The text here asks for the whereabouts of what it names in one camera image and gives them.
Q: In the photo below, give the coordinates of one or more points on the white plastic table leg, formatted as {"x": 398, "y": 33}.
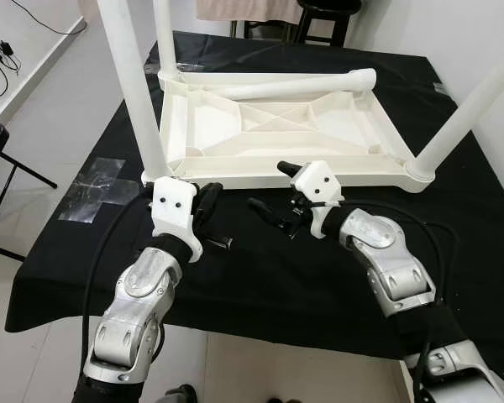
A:
{"x": 134, "y": 101}
{"x": 470, "y": 113}
{"x": 164, "y": 38}
{"x": 235, "y": 86}

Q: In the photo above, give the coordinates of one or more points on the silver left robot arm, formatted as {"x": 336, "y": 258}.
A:
{"x": 134, "y": 311}

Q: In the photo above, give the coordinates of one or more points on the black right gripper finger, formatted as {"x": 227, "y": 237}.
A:
{"x": 267, "y": 212}
{"x": 289, "y": 170}

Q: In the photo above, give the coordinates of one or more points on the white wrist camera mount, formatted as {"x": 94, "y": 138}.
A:
{"x": 172, "y": 206}
{"x": 322, "y": 180}

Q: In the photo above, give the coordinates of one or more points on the grey robot right leg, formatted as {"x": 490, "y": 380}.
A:
{"x": 286, "y": 400}

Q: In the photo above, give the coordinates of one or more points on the grey robot left leg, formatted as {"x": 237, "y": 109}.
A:
{"x": 181, "y": 395}

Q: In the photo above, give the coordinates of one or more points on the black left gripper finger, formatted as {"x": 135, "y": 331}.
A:
{"x": 211, "y": 200}

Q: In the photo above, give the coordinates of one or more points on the black round stool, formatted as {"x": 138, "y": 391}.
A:
{"x": 328, "y": 8}

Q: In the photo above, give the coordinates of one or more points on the beige hanging cloth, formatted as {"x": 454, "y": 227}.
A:
{"x": 244, "y": 8}

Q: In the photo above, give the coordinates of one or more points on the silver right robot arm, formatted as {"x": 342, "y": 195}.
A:
{"x": 386, "y": 260}

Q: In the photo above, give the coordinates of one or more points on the white plastic table top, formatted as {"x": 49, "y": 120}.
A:
{"x": 260, "y": 134}

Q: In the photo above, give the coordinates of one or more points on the clear tape strip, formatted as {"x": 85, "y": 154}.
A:
{"x": 189, "y": 66}

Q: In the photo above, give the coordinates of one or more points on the grey tape patch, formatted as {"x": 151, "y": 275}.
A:
{"x": 442, "y": 88}

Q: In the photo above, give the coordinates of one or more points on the grey robot leg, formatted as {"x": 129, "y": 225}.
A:
{"x": 286, "y": 400}
{"x": 181, "y": 395}

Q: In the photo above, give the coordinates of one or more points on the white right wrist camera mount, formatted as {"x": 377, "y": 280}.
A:
{"x": 322, "y": 180}

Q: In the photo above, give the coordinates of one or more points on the clear crossed tape patch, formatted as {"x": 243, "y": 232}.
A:
{"x": 97, "y": 189}

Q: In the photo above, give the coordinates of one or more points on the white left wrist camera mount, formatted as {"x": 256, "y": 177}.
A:
{"x": 172, "y": 206}

